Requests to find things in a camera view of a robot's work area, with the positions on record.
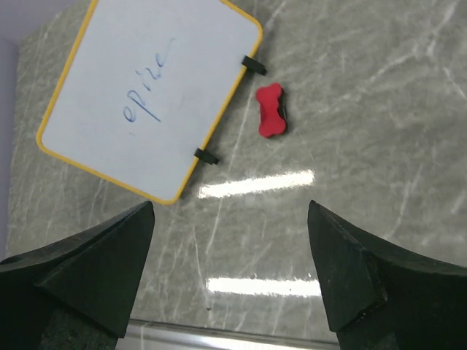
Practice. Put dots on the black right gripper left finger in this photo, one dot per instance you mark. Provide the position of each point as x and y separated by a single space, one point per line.
77 293

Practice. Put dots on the yellow framed whiteboard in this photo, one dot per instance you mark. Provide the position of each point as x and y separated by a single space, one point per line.
143 89

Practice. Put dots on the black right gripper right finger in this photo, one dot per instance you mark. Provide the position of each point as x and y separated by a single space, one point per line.
378 295

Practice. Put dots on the red bone shaped eraser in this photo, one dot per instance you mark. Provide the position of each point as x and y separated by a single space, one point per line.
273 115

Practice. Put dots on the metal wire whiteboard stand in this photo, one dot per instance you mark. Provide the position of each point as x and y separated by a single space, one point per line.
253 66

